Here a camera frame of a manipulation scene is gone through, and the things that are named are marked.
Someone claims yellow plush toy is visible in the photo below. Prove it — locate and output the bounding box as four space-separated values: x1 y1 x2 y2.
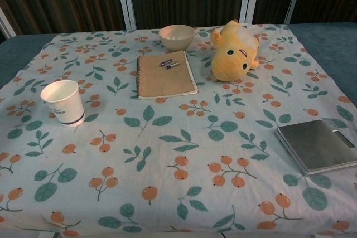
210 18 260 83

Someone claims beige ceramic bowl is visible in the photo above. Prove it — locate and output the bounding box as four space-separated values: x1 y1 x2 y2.
158 25 195 52

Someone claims silver digital kitchen scale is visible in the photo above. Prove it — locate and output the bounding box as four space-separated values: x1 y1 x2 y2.
274 119 357 177

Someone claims brown spiral notebook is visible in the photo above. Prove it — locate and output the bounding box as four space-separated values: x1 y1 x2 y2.
136 50 199 100

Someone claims floral fruit print tablecloth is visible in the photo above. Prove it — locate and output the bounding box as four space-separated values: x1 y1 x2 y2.
0 22 357 238

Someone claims white paper cup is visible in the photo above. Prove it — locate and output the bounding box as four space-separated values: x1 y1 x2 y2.
40 80 86 128

